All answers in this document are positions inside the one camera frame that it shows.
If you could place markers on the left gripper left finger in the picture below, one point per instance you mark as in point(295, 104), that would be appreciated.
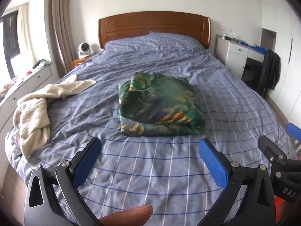
point(42, 206)

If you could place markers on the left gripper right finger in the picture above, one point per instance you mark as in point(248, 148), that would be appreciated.
point(257, 206)

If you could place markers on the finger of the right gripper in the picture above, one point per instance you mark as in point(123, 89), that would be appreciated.
point(295, 132)
point(271, 151)

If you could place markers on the green floral satin jacket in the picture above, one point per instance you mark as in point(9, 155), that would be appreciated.
point(158, 105)

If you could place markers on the person's left hand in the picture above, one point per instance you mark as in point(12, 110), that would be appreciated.
point(136, 216)

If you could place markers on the black jacket on chair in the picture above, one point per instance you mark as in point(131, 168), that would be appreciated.
point(270, 73)

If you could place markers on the white desk with drawers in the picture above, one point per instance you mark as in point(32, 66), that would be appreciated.
point(235, 56)

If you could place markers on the white wardrobe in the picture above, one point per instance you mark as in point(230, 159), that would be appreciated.
point(278, 16)

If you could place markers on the white window bench cabinet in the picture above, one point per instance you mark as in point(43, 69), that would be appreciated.
point(33, 82)

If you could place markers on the brown wooden headboard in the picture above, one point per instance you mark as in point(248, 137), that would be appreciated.
point(136, 24)

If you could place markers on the wooden nightstand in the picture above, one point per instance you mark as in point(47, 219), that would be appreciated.
point(80, 61)

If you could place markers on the small white fan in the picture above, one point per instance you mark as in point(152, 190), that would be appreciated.
point(84, 50)

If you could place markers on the beige curtain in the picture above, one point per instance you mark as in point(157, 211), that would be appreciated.
point(63, 47)

